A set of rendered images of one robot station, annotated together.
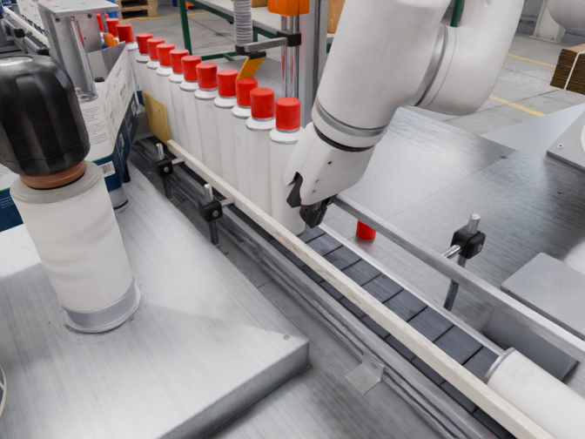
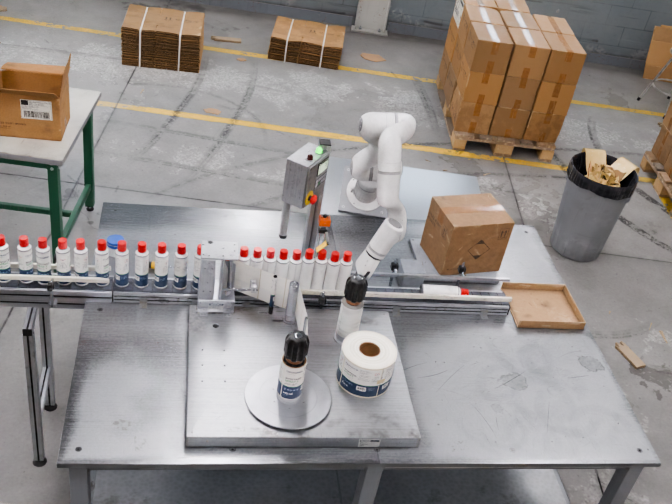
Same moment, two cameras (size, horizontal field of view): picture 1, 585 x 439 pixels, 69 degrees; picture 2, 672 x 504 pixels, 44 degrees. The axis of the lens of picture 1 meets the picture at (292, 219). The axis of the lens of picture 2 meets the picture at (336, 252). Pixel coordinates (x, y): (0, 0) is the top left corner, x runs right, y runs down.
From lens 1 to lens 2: 3.12 m
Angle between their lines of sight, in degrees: 52
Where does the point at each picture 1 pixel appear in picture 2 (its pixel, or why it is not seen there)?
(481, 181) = (340, 238)
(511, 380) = (427, 289)
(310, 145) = (374, 262)
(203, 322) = (367, 324)
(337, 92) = (384, 249)
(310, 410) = (397, 326)
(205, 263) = not seen: hidden behind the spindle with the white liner
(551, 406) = (435, 289)
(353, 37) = (391, 239)
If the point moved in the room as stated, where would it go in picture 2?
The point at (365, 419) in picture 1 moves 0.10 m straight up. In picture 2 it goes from (406, 320) to (411, 301)
